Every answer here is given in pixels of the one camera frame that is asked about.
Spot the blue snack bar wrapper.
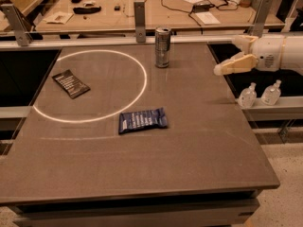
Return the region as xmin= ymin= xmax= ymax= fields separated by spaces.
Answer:
xmin=118 ymin=108 xmax=168 ymax=134

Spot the white paper sheet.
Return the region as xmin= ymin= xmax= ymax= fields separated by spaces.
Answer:
xmin=196 ymin=11 xmax=220 ymax=25

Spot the clear sanitizer bottle right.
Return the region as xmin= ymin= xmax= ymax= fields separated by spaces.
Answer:
xmin=261 ymin=79 xmax=281 ymax=106

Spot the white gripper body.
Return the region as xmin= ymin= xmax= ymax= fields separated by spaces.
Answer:
xmin=251 ymin=36 xmax=284 ymax=72

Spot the metal bracket post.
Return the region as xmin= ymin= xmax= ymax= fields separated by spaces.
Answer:
xmin=249 ymin=0 xmax=273 ymax=37
xmin=134 ymin=1 xmax=146 ymax=43
xmin=1 ymin=4 xmax=32 ymax=46

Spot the metal rail bar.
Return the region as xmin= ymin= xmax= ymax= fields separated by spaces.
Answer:
xmin=0 ymin=35 xmax=236 ymax=51

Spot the silver redbull can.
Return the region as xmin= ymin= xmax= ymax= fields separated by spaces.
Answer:
xmin=155 ymin=26 xmax=171 ymax=68

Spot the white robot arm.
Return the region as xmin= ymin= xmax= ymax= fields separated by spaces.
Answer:
xmin=214 ymin=35 xmax=303 ymax=76

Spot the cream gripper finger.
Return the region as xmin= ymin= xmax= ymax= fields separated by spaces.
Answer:
xmin=214 ymin=53 xmax=257 ymax=76
xmin=233 ymin=35 xmax=258 ymax=53

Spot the clear sanitizer bottle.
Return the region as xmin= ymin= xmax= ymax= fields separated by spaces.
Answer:
xmin=238 ymin=82 xmax=257 ymax=108
xmin=261 ymin=79 xmax=281 ymax=106

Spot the middle metal bracket post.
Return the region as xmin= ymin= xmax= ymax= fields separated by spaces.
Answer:
xmin=134 ymin=1 xmax=146 ymax=43

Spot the right metal bracket post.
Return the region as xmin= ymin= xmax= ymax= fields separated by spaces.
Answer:
xmin=249 ymin=0 xmax=273 ymax=37

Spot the wooden back desk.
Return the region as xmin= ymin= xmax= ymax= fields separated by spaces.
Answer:
xmin=34 ymin=0 xmax=286 ymax=34

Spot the left metal bracket post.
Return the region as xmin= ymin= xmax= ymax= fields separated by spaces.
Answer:
xmin=1 ymin=4 xmax=32 ymax=46

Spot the black rxbar chocolate wrapper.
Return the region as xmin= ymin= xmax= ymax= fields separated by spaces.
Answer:
xmin=52 ymin=70 xmax=90 ymax=99

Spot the white circle tape ring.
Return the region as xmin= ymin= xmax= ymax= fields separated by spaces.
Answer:
xmin=32 ymin=49 xmax=149 ymax=125

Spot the black power adapter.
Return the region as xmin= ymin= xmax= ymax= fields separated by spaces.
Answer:
xmin=192 ymin=3 xmax=211 ymax=13

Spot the clear sanitizer bottle left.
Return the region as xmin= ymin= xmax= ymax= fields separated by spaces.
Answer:
xmin=238 ymin=82 xmax=257 ymax=108

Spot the white card on desk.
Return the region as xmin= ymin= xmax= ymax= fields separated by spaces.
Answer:
xmin=44 ymin=11 xmax=73 ymax=25

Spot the black oblong case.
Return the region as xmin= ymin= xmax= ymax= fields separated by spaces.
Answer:
xmin=73 ymin=7 xmax=101 ymax=14

